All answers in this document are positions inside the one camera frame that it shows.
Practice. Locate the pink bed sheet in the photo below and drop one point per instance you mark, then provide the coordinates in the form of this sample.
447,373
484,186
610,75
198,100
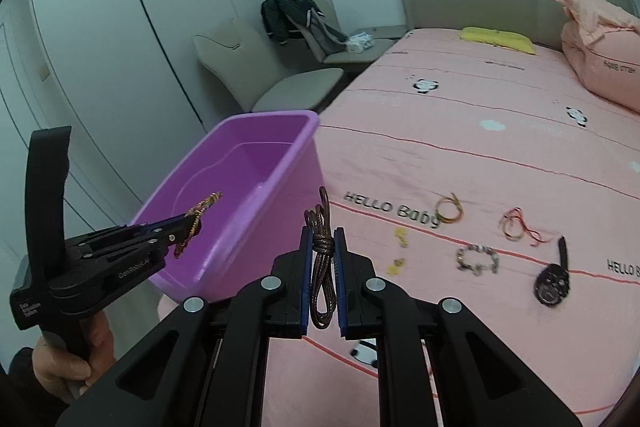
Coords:
470,162

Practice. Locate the black wrist watch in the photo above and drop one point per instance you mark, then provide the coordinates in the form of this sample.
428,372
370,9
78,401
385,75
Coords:
553,283

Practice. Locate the person's left hand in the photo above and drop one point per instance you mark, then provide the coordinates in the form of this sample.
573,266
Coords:
65,375

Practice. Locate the purple plastic bin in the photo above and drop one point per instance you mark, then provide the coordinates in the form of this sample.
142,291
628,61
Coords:
266,168

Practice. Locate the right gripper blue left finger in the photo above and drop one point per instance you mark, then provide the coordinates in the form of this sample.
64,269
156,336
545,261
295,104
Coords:
305,278

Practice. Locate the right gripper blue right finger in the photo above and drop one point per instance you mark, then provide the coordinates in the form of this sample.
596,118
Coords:
340,253

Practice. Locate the dark green jacket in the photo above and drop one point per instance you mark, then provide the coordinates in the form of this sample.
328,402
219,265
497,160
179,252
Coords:
282,17

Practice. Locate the yellow pillow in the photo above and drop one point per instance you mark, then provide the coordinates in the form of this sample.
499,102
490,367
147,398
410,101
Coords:
502,39

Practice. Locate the yellow flower bear charm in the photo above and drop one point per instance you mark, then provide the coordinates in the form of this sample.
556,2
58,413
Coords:
396,267

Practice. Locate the pink folded quilt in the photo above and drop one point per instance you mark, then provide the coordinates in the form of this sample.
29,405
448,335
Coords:
601,42

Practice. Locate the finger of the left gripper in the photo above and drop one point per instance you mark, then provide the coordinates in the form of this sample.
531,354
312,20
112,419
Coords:
115,240

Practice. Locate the tissue pack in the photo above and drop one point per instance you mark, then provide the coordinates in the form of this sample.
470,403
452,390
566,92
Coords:
359,43

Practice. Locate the beige lounge chair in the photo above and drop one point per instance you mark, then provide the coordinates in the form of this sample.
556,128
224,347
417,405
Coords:
238,56

